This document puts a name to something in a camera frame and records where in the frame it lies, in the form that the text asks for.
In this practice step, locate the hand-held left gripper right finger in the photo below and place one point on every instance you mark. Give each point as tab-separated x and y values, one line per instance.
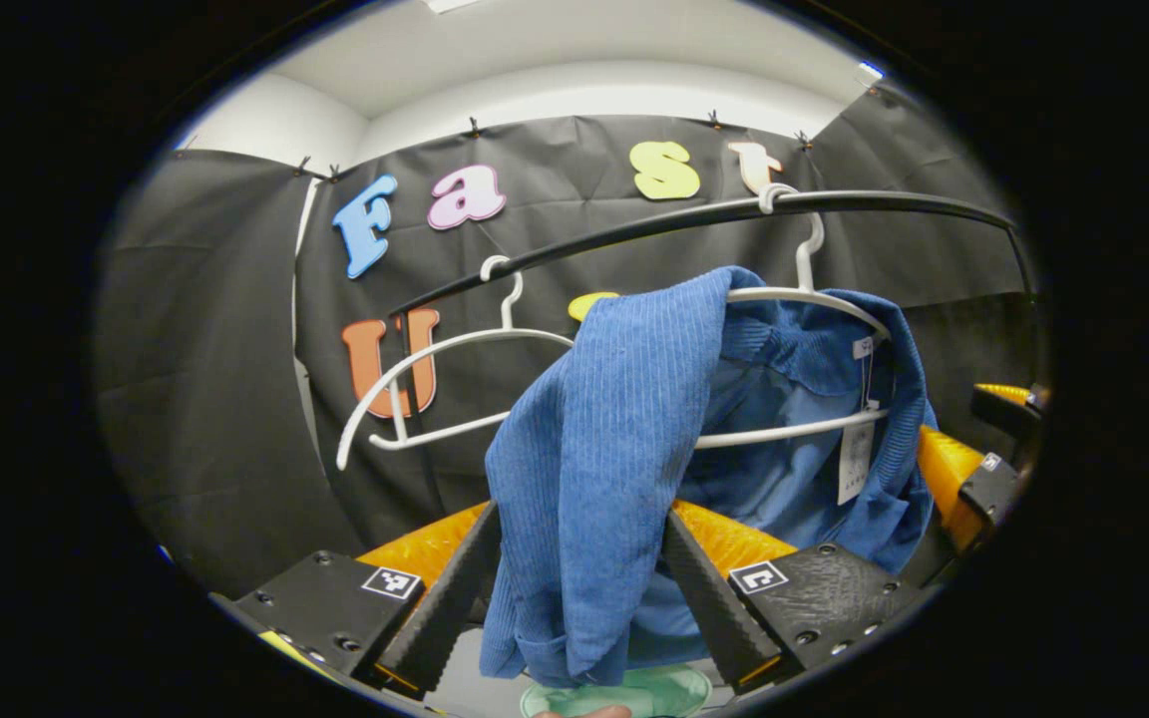
709	608

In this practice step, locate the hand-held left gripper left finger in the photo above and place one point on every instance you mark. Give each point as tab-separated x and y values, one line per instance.
440	608

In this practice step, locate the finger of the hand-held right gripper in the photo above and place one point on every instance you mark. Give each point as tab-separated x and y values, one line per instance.
1008	404
944	469

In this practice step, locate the green laundry hamper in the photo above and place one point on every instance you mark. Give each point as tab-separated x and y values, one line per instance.
669	690

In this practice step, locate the white plastic hanger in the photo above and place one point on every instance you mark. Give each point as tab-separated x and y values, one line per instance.
809	264
415	359

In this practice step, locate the black backdrop cloth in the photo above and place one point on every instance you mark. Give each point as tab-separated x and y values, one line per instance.
215	349

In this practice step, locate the ceiling light panel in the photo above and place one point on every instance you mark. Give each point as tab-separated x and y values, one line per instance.
450	4

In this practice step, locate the black clothes rail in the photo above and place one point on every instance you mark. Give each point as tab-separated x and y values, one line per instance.
634	227

